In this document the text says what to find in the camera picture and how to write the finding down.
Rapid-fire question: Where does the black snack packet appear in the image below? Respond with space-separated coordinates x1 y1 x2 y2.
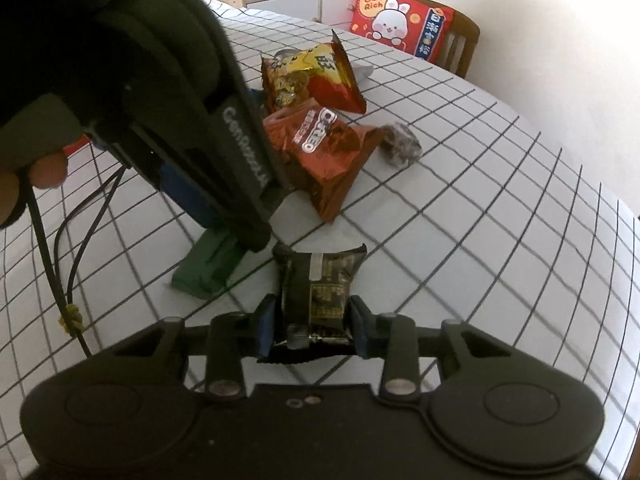
256 243 368 365

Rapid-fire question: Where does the person's left hand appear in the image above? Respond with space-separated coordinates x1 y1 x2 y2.
0 152 69 229

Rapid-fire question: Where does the white checked tablecloth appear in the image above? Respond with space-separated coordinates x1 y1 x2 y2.
0 0 640 480

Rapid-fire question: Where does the orange-brown snack bag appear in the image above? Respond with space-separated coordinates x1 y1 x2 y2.
262 100 386 224

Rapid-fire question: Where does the yellow-red snack bag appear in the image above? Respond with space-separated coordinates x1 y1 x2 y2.
261 30 367 115

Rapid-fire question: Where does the yellow cable tie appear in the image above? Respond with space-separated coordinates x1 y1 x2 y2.
58 304 83 333

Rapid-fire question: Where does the red rabbit print cushion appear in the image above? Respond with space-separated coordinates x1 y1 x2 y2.
349 0 456 61

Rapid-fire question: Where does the green snack packet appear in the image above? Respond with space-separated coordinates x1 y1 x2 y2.
171 229 247 302

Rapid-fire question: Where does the wooden chair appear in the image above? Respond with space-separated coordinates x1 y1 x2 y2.
434 7 482 79

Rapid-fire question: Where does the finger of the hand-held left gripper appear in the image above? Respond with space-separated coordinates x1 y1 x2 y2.
159 160 233 233
117 111 282 254

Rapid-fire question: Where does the small dark snack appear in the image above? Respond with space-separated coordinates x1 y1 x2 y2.
379 122 422 168

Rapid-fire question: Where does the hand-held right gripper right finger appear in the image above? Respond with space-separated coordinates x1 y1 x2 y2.
349 295 506 403

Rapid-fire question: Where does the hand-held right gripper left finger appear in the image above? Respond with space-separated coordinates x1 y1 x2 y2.
112 294 277 402

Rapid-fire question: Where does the black cable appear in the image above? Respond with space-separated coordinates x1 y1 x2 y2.
27 175 93 358
54 164 127 321

